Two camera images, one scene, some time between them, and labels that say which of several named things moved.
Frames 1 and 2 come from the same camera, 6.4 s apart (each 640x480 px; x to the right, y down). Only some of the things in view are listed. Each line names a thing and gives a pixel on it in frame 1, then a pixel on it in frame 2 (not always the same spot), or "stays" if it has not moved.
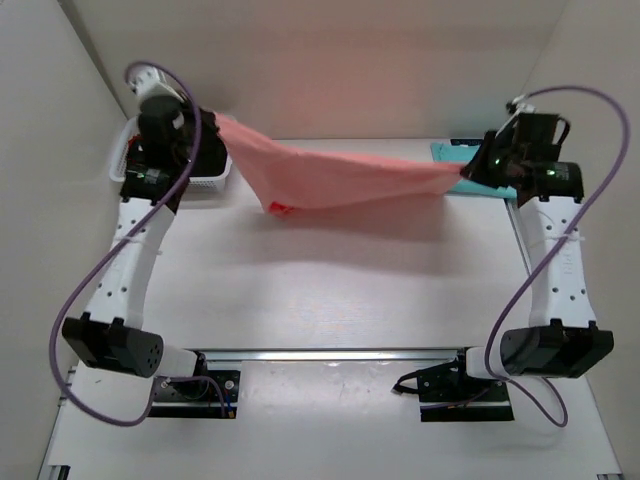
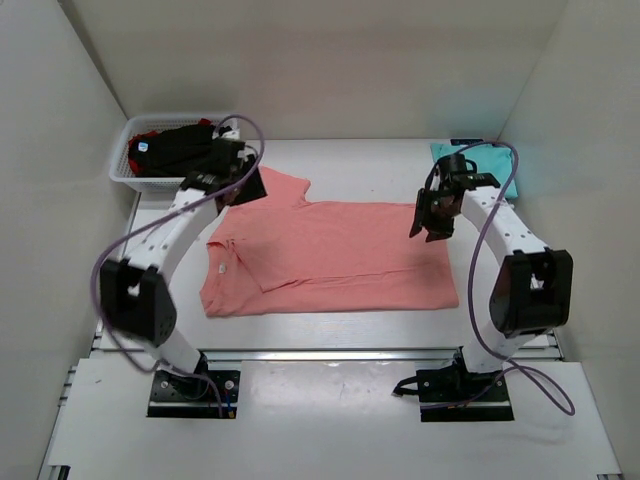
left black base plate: [205, 394] stays
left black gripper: [205, 138] → [248, 181]
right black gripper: [486, 163] → [433, 209]
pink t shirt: [289, 178] → [279, 255]
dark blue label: [469, 142] stays
